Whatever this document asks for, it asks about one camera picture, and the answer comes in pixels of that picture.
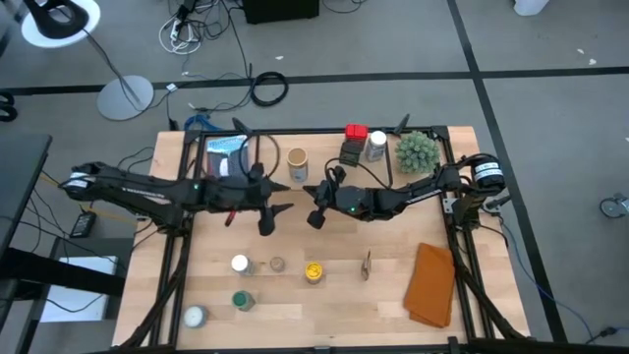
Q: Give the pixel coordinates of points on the red lid paprika tin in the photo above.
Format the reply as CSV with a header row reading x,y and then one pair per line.
x,y
356,132

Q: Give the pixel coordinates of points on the yellow lid chili onion jar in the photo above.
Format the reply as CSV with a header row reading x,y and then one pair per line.
x,y
313,272

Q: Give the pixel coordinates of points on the grey caster wheel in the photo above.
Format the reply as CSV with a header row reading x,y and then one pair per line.
x,y
611,207

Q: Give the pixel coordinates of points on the folded orange cloth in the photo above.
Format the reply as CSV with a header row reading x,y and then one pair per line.
x,y
431,290

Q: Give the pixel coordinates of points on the black power adapter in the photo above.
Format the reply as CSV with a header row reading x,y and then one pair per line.
x,y
83,224

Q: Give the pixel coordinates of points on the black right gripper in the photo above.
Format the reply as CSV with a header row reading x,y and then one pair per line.
x,y
351,199

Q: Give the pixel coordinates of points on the small white plug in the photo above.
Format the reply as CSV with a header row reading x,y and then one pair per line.
x,y
171,87

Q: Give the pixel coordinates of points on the blue packaged item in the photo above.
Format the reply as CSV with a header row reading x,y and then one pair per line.
x,y
221,152

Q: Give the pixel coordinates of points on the wooden shelf with black legs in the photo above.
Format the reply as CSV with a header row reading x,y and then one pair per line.
x,y
322,157

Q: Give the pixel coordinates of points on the white round floor lamp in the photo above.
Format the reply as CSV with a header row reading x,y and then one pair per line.
x,y
125,98

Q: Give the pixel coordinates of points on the black chair wheels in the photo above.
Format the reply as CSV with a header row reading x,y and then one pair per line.
x,y
7,114

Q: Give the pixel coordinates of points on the black metal rig frame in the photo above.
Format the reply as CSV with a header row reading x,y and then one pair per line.
x,y
314,131

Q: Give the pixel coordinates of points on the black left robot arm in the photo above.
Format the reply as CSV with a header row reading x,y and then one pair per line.
x,y
137,192

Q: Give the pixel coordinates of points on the black box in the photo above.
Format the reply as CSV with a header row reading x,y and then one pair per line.
x,y
280,10

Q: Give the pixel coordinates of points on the white lid spice jar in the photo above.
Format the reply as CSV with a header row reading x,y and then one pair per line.
x,y
242,264
376,145

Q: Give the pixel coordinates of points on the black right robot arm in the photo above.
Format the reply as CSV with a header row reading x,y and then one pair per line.
x,y
427,192

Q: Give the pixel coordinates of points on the black desk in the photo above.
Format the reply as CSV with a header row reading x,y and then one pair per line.
x,y
19,182

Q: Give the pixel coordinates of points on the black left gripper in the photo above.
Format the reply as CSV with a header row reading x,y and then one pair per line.
x,y
241,194

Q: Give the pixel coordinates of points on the artificial green potted plant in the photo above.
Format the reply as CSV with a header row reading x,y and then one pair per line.
x,y
417,152

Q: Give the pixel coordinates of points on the white box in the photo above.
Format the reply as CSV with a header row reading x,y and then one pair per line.
x,y
78,305

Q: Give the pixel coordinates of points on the green lid spice jar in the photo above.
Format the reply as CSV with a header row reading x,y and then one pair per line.
x,y
243,300

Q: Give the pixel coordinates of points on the small cork lid glass jar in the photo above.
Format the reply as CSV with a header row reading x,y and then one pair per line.
x,y
277,264

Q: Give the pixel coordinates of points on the tan lid spice jar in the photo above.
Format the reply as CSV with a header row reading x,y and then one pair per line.
x,y
297,164

